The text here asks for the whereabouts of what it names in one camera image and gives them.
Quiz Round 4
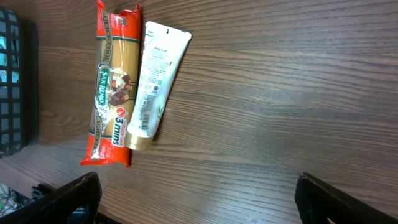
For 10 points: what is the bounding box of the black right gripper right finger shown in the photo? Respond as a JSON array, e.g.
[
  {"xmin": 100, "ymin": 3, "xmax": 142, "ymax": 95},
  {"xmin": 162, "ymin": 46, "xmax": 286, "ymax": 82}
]
[{"xmin": 295, "ymin": 172, "xmax": 397, "ymax": 224}]

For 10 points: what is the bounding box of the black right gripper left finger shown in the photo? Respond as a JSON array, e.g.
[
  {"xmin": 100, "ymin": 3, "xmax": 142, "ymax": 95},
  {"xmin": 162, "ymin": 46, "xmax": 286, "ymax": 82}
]
[{"xmin": 1, "ymin": 172, "xmax": 102, "ymax": 223}]

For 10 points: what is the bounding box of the red spaghetti packet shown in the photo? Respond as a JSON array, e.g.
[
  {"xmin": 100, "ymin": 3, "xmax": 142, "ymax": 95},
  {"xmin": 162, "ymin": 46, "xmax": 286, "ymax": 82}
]
[{"xmin": 80, "ymin": 0, "xmax": 142, "ymax": 166}]

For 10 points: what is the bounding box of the white cosmetic tube gold cap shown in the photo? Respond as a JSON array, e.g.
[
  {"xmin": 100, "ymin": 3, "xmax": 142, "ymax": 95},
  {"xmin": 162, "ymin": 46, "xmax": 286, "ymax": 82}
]
[{"xmin": 124, "ymin": 21, "xmax": 192, "ymax": 151}]

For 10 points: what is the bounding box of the grey plastic shopping basket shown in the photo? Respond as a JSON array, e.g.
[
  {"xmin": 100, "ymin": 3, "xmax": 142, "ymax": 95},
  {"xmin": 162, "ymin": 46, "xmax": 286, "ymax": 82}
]
[{"xmin": 1, "ymin": 7, "xmax": 39, "ymax": 158}]

